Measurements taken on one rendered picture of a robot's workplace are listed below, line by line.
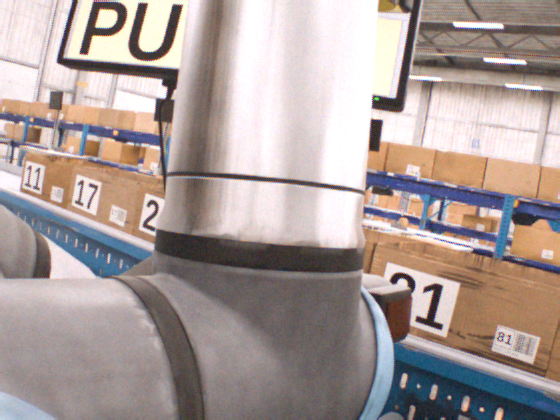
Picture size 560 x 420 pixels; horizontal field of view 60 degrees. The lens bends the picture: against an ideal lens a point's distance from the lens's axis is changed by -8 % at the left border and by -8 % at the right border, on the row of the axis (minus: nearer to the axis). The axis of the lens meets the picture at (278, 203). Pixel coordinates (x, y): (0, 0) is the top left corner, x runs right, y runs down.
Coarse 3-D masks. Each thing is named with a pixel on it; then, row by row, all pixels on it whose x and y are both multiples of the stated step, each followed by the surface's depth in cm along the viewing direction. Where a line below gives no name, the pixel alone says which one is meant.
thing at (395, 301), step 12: (372, 276) 41; (372, 288) 38; (384, 288) 38; (396, 288) 39; (408, 288) 40; (384, 300) 36; (396, 300) 38; (408, 300) 39; (384, 312) 36; (396, 312) 38; (408, 312) 40; (396, 324) 38; (408, 324) 40; (396, 336) 38
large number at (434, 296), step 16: (400, 272) 104; (416, 272) 102; (416, 288) 102; (432, 288) 100; (448, 288) 98; (416, 304) 102; (432, 304) 100; (448, 304) 98; (416, 320) 101; (432, 320) 100; (448, 320) 98
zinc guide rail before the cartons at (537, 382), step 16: (16, 192) 195; (48, 208) 176; (96, 224) 160; (128, 240) 147; (432, 352) 93; (448, 352) 93; (480, 368) 88; (496, 368) 87; (512, 368) 88; (528, 384) 83; (544, 384) 82
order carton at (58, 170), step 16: (32, 160) 196; (48, 160) 189; (64, 160) 216; (80, 160) 223; (48, 176) 188; (64, 176) 181; (32, 192) 195; (48, 192) 187; (64, 192) 181; (64, 208) 180
